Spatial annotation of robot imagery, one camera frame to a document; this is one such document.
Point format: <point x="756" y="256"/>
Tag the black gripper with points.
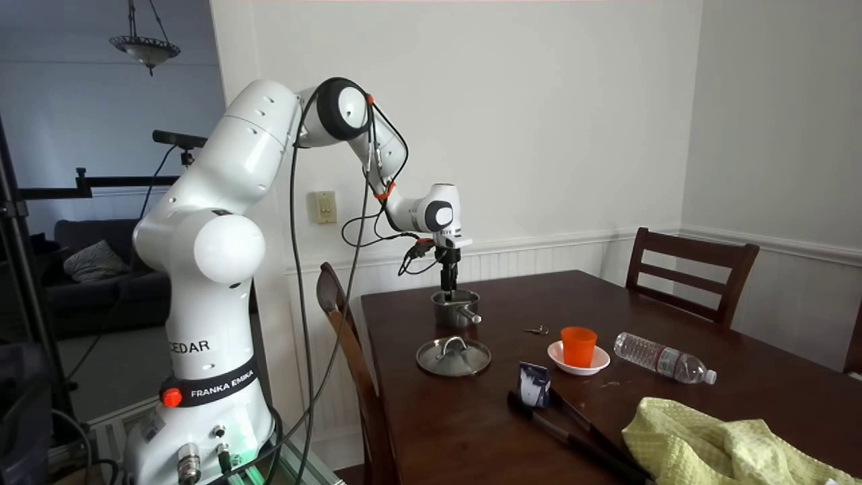
<point x="447" y="254"/>

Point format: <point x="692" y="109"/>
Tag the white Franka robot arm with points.
<point x="214" y="412"/>

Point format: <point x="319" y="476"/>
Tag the silver pot lid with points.
<point x="454" y="357"/>

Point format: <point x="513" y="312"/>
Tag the clear plastic water bottle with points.
<point x="661" y="358"/>

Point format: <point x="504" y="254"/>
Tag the dark wooden near chair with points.
<point x="377" y="454"/>

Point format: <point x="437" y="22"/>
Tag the dark wooden chair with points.
<point x="696" y="276"/>
<point x="377" y="454"/>

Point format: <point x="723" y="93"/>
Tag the orange plastic cup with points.
<point x="577" y="344"/>

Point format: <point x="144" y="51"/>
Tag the black utensil with label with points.
<point x="540" y="402"/>

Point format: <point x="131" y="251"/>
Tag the dark wooden chair left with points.
<point x="696" y="276"/>

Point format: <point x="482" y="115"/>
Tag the yellow-green cloth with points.
<point x="682" y="444"/>

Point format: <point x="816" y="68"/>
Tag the dark sofa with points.
<point x="93" y="277"/>

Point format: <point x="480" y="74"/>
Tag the hanging ceiling lamp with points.
<point x="147" y="48"/>

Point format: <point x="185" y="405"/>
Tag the silver pot with handle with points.
<point x="457" y="311"/>

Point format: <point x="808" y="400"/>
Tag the beige wall light switch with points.
<point x="322" y="208"/>

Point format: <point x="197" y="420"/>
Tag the black camera stand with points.
<point x="37" y="386"/>

